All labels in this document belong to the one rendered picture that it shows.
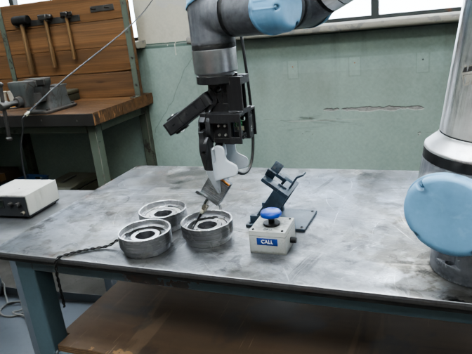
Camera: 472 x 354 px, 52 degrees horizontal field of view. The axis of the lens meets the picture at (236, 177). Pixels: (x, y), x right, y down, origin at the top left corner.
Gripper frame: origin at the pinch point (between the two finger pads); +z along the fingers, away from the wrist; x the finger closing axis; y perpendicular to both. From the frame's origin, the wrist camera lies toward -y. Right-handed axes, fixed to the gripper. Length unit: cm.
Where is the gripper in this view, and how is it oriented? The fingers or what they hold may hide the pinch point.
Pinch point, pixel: (218, 183)
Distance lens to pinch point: 90.0
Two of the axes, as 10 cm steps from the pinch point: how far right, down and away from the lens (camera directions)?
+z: 1.0, 9.5, 3.1
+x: 3.9, -3.2, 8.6
